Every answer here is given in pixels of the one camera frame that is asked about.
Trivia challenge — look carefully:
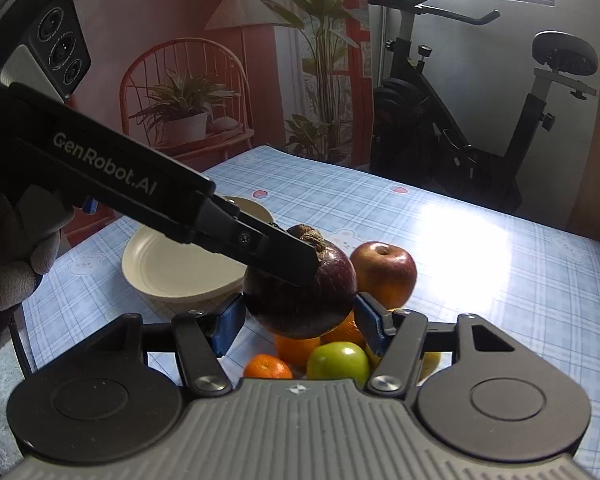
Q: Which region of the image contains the yellow lemon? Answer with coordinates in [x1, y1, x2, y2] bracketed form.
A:
[365, 344, 441, 382]

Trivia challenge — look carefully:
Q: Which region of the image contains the green apple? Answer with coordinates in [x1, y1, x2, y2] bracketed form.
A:
[306, 341, 370, 388]

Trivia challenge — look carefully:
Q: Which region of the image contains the red apple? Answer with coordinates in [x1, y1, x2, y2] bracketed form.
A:
[350, 242, 417, 310]

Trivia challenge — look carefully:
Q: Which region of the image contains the dark purple mangosteen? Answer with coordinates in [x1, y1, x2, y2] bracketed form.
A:
[244, 224, 358, 339]

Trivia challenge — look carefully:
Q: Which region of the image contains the small mandarin orange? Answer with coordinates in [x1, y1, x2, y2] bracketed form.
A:
[242, 353, 294, 379]

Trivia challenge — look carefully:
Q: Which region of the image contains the large orange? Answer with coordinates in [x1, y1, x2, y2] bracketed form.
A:
[274, 313, 365, 370]

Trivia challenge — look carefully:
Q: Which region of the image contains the grey gloved left hand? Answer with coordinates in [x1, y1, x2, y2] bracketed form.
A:
[0, 185, 74, 312]

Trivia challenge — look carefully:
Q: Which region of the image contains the cream round plate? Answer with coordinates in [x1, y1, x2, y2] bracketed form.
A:
[121, 195, 276, 308]

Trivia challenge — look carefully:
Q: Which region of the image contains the blue plaid tablecloth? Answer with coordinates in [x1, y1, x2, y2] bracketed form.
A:
[23, 146, 600, 478]

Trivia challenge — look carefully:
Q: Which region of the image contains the black exercise bike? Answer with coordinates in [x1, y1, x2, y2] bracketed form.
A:
[367, 0, 600, 215]

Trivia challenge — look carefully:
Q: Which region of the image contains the printed room backdrop poster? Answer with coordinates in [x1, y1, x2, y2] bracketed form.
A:
[0, 0, 373, 248]

